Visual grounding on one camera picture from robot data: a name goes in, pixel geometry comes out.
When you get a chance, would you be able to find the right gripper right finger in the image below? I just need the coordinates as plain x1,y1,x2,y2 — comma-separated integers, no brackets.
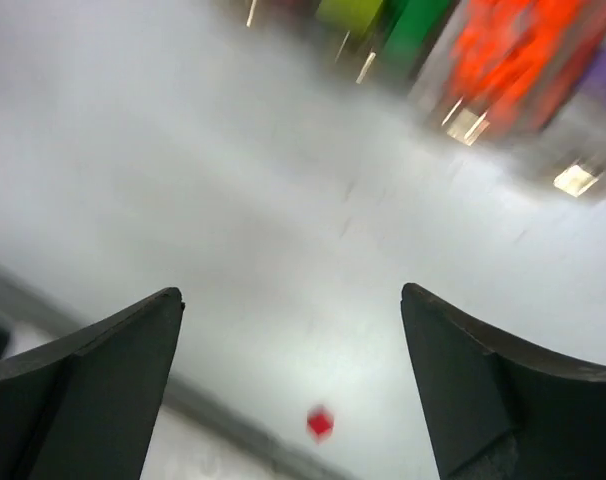
401,283,606,479

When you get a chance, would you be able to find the clear container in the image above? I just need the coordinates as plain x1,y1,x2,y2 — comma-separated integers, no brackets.
214,0,320,28
315,0,459,85
526,38,606,203
413,1,606,145

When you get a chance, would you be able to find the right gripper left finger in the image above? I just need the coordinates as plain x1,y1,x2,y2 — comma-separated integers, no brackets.
0,287,185,479

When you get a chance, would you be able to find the small red lego cube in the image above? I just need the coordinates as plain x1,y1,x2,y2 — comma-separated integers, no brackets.
306,405,335,443

